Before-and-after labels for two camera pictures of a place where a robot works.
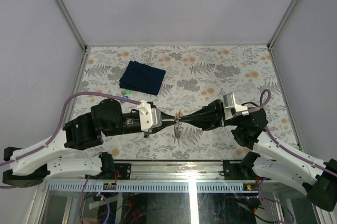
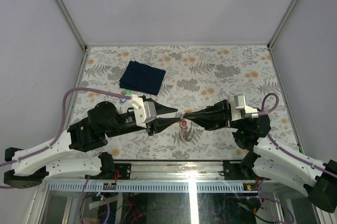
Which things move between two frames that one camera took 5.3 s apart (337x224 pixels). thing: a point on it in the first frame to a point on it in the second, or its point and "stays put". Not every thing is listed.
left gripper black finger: x=166 y=116 to x=161 y=109
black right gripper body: x=220 y=114 stays put
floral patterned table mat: x=194 y=76 stays put
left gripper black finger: x=165 y=123 stays put
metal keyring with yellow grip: x=178 y=116 to x=182 y=115
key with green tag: x=127 y=92 stays put
